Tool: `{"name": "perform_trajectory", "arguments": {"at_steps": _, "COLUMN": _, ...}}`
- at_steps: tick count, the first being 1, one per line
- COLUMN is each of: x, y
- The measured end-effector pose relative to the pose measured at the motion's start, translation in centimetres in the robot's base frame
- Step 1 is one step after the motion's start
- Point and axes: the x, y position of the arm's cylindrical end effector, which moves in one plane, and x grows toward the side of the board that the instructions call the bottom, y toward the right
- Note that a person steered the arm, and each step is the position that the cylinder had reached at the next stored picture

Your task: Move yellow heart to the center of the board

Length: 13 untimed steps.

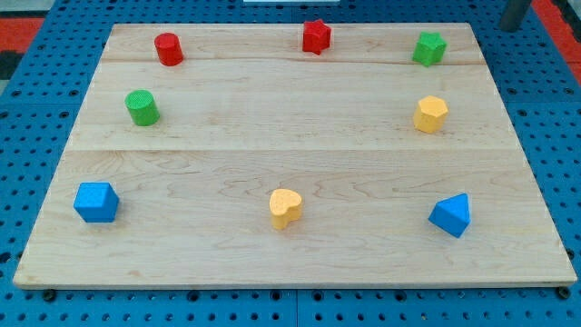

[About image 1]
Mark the yellow heart block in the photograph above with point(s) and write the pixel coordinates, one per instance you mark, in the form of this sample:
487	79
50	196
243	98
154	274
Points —
285	207

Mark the wooden board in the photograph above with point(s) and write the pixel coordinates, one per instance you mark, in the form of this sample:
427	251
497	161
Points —
247	112

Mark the red star block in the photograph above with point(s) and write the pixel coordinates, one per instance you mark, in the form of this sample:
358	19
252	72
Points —
315	37

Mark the yellow hexagon block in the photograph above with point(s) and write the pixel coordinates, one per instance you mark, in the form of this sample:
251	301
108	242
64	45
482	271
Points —
430	114

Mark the green cylinder block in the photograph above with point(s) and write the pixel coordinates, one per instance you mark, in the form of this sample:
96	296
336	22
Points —
142	107

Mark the blue triangle block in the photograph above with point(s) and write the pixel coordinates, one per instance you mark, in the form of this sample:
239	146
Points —
452	215

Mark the red cylinder block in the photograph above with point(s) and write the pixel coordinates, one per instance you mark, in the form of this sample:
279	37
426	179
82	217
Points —
168	48

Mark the green star block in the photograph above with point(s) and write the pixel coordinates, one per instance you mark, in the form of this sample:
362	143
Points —
429	49

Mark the blue cube block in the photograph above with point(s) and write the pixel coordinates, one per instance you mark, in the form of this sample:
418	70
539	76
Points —
96	202

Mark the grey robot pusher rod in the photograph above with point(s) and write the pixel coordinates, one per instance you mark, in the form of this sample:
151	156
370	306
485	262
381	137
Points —
513	15

